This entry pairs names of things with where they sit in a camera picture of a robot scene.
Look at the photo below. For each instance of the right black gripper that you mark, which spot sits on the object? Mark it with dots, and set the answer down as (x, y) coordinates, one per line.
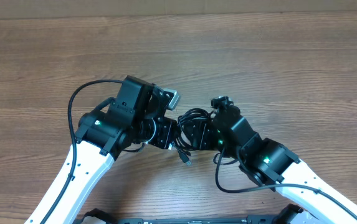
(203, 127)

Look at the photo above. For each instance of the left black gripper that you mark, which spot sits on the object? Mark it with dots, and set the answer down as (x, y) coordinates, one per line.
(166, 135)

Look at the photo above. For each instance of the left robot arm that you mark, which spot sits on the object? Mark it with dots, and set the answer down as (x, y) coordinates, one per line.
(135, 116)

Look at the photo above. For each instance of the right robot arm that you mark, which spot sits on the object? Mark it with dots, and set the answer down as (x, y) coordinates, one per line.
(269, 164)

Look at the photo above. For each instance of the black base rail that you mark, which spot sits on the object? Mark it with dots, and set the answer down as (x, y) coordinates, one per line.
(251, 219)

